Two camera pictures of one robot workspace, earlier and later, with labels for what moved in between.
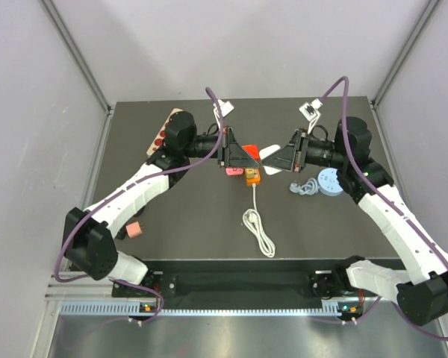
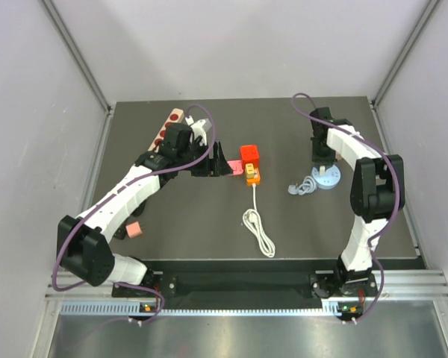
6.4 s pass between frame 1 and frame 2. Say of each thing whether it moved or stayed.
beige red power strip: stayed
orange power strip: stayed
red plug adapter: stayed
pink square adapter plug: stayed
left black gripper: moved
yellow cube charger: stayed
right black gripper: moved
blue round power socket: moved
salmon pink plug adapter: stayed
